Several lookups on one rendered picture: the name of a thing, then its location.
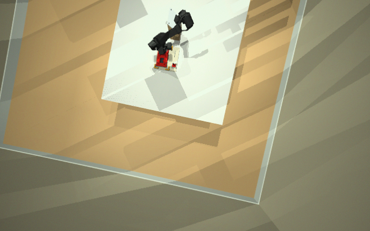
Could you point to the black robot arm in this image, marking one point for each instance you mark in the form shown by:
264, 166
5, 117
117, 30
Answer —
160, 39

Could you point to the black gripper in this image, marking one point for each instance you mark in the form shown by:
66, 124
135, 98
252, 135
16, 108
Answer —
167, 46

